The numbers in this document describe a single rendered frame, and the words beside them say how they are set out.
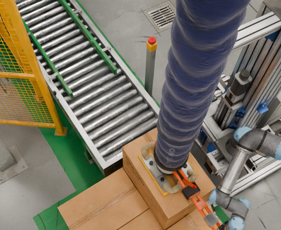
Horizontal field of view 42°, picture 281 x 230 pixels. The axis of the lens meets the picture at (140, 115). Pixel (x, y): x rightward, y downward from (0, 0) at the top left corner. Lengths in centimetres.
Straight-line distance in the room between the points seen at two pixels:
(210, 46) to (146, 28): 327
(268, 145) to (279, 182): 180
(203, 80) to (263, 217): 241
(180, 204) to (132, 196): 54
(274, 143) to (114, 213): 141
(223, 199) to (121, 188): 109
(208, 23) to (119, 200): 203
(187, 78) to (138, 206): 169
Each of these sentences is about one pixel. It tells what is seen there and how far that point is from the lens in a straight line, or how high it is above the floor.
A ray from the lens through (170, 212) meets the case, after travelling 253.
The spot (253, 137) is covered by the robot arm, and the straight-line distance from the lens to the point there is 205.
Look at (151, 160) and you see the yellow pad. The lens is 258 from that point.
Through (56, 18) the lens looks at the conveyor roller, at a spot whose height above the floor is 54.
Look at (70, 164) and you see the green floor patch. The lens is 368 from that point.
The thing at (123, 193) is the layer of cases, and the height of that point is 54.
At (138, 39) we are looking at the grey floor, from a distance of 441.
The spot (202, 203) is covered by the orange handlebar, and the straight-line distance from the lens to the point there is 243.
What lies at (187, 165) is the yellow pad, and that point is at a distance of 262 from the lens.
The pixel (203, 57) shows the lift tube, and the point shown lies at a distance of 131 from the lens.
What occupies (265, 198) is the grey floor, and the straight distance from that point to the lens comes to 374.
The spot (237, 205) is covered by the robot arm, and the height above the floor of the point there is 141.
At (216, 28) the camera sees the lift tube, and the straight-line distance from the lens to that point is 121.
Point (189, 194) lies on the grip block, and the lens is 243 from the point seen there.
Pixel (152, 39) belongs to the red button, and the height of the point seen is 104.
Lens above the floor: 341
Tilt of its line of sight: 62 degrees down
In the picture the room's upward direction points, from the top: 2 degrees clockwise
